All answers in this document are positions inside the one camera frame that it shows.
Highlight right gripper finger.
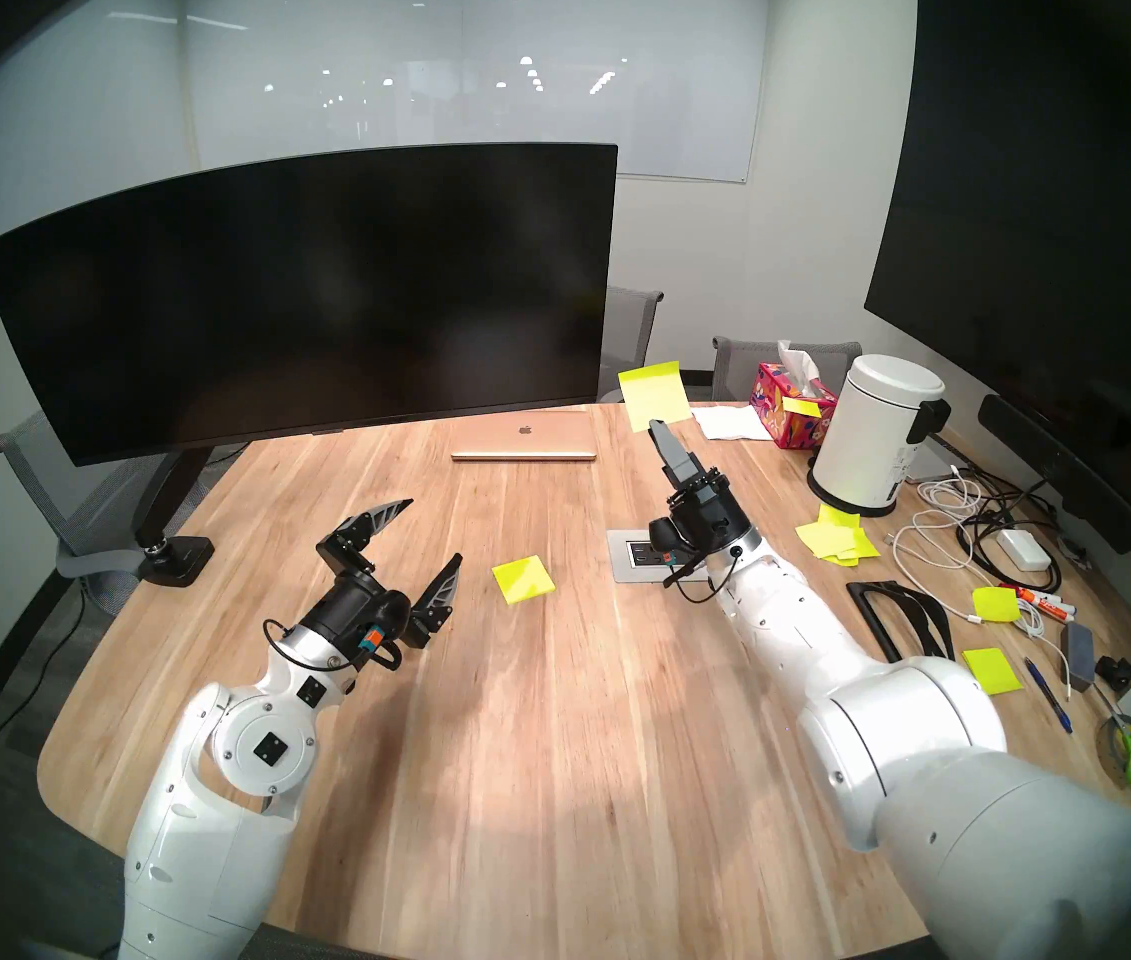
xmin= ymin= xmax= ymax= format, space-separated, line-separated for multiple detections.
xmin=647 ymin=420 xmax=685 ymax=490
xmin=662 ymin=420 xmax=699 ymax=485

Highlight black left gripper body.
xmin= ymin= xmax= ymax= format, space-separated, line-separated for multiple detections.
xmin=300 ymin=533 xmax=432 ymax=669

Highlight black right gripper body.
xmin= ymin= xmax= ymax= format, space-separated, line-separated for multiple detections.
xmin=665 ymin=467 xmax=748 ymax=562

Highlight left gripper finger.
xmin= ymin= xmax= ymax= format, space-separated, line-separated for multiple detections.
xmin=410 ymin=554 xmax=463 ymax=635
xmin=317 ymin=499 xmax=414 ymax=569

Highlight single yellow sticky note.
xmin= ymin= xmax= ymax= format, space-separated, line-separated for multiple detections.
xmin=617 ymin=361 xmax=693 ymax=434

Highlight yellow sticky note pad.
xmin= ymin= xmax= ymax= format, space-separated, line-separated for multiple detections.
xmin=491 ymin=556 xmax=557 ymax=605

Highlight loose yellow sticky notes pile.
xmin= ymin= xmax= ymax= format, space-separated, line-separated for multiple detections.
xmin=795 ymin=503 xmax=881 ymax=567

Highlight black monitor stand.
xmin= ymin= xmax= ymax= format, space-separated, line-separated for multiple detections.
xmin=130 ymin=448 xmax=216 ymax=587

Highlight curved black monitor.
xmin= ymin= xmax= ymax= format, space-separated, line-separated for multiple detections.
xmin=0 ymin=143 xmax=619 ymax=467

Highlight small yellow sticky pad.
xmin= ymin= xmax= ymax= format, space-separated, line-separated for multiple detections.
xmin=961 ymin=648 xmax=1024 ymax=696

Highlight white paper napkin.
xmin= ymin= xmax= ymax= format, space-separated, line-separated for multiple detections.
xmin=690 ymin=404 xmax=774 ymax=442

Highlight grey table socket box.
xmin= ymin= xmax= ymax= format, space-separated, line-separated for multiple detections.
xmin=607 ymin=528 xmax=686 ymax=583

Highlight grey mesh office chair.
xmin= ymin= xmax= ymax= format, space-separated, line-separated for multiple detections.
xmin=710 ymin=336 xmax=863 ymax=403
xmin=0 ymin=408 xmax=251 ymax=619
xmin=597 ymin=286 xmax=664 ymax=405

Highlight colourful tissue box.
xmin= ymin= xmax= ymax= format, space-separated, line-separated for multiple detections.
xmin=749 ymin=361 xmax=838 ymax=451

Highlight rose gold laptop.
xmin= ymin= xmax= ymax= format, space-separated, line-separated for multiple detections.
xmin=450 ymin=411 xmax=598 ymax=463

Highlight white tissue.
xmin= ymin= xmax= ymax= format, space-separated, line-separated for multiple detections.
xmin=775 ymin=340 xmax=823 ymax=389

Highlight white pedal bin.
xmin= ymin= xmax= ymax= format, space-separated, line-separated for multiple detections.
xmin=807 ymin=354 xmax=951 ymax=517

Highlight white power adapter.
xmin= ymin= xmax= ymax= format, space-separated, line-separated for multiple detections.
xmin=995 ymin=528 xmax=1054 ymax=571

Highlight orange white marker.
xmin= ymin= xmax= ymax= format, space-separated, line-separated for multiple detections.
xmin=1003 ymin=585 xmax=1076 ymax=619

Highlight blue pen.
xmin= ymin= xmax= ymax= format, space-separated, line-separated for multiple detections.
xmin=1022 ymin=656 xmax=1074 ymax=735

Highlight grey rectangular block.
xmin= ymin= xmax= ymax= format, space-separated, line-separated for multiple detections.
xmin=1060 ymin=623 xmax=1096 ymax=691

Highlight black frame stand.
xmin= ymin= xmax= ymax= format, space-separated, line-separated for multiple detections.
xmin=845 ymin=580 xmax=958 ymax=669

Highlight white charging cable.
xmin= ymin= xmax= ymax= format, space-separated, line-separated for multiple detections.
xmin=887 ymin=513 xmax=1071 ymax=704

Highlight white coiled cable bundle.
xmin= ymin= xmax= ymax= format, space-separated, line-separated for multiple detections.
xmin=910 ymin=476 xmax=984 ymax=514

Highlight black looped cable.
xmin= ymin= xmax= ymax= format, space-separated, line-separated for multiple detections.
xmin=955 ymin=463 xmax=1066 ymax=594

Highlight large black wall screen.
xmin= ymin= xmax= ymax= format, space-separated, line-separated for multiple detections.
xmin=863 ymin=0 xmax=1131 ymax=569

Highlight glass wall whiteboard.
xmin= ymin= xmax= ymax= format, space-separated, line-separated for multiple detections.
xmin=180 ymin=0 xmax=774 ymax=185

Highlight green handled scissors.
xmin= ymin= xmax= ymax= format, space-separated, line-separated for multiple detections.
xmin=1095 ymin=713 xmax=1131 ymax=784

